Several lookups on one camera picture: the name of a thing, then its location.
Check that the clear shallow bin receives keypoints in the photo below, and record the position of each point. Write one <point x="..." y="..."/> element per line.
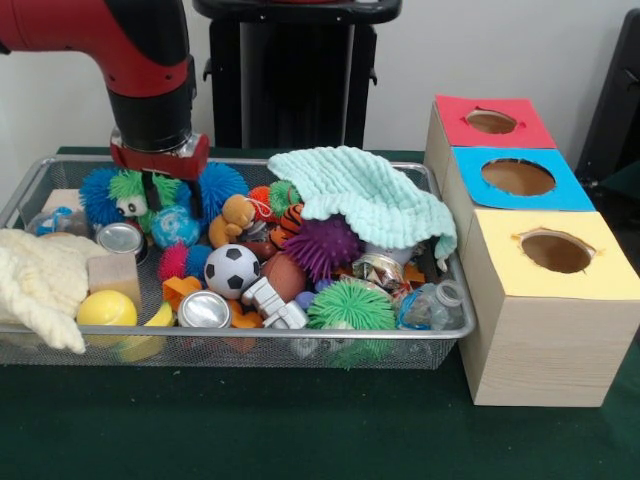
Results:
<point x="60" y="345"/>

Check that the plain yellow ball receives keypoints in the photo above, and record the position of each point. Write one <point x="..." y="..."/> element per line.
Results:
<point x="107" y="308"/>

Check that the green spiky ball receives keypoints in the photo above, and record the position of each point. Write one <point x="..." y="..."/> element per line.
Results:
<point x="350" y="305"/>

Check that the cream knitted cloth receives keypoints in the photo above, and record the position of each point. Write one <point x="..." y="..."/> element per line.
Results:
<point x="40" y="290"/>

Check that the orange plastic grid block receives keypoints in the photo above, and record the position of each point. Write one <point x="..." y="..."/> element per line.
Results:
<point x="180" y="290"/>

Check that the dark green table cloth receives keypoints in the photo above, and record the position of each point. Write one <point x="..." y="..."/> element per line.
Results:
<point x="250" y="430"/>

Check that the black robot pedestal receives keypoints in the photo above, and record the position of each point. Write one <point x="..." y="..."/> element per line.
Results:
<point x="290" y="80"/>

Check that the purple spiky ball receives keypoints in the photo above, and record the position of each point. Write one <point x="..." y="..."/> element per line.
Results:
<point x="322" y="248"/>

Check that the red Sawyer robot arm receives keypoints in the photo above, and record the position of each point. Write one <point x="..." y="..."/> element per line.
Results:
<point x="130" y="40"/>

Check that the mint green knitted cloth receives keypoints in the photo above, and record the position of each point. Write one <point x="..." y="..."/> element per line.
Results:
<point x="370" y="195"/>

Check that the crushed plastic water bottle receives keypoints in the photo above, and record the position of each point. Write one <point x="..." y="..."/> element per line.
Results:
<point x="432" y="305"/>

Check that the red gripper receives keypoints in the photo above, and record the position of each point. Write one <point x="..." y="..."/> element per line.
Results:
<point x="160" y="160"/>

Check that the large blue spiky ball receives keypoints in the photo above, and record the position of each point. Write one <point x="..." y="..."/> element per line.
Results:
<point x="225" y="185"/>

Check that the green fuzzy monster toy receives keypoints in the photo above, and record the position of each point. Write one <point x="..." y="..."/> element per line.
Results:
<point x="127" y="187"/>

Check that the small soccer ball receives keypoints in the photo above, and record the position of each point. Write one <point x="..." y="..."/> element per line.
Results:
<point x="231" y="271"/>

